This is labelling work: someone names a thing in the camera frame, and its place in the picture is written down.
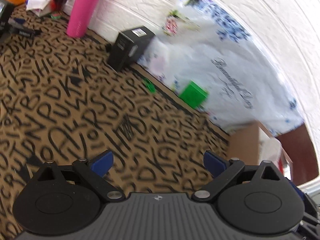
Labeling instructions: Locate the letter-patterned brown tablecloth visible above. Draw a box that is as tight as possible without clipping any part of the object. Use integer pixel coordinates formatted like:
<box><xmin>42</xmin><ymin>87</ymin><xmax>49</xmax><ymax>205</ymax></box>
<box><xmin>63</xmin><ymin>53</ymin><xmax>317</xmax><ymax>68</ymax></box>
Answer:
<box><xmin>1</xmin><ymin>6</ymin><xmax>228</xmax><ymax>239</ymax></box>

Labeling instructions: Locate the pink water bottle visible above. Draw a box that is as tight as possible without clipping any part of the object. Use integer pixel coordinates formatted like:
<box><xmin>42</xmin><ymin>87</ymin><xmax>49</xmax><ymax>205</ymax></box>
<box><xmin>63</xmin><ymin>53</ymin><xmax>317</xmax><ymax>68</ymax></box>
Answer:
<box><xmin>66</xmin><ymin>0</ymin><xmax>99</xmax><ymax>38</ymax></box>

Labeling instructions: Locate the white floral plastic bag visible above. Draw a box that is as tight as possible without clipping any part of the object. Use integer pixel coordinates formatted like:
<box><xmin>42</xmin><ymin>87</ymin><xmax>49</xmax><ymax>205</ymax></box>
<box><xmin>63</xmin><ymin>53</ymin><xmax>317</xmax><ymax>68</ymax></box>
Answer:
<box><xmin>138</xmin><ymin>0</ymin><xmax>303</xmax><ymax>135</ymax></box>

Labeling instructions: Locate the black small carton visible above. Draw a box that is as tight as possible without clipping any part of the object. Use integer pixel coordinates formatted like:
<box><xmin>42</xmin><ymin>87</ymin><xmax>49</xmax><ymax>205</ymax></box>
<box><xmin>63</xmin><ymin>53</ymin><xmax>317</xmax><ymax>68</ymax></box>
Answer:
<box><xmin>107</xmin><ymin>26</ymin><xmax>155</xmax><ymax>72</ymax></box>

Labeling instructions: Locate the green small box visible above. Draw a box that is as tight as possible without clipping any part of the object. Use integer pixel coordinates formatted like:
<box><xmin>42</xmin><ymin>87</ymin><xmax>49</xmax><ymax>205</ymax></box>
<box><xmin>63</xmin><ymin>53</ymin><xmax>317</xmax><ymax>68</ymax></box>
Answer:
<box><xmin>179</xmin><ymin>81</ymin><xmax>209</xmax><ymax>109</ymax></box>

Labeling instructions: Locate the cardboard storage box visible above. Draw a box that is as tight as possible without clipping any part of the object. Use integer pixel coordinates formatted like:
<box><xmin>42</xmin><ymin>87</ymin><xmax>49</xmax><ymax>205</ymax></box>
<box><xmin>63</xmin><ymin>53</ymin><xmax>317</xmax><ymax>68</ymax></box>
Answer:
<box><xmin>226</xmin><ymin>121</ymin><xmax>293</xmax><ymax>180</ymax></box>

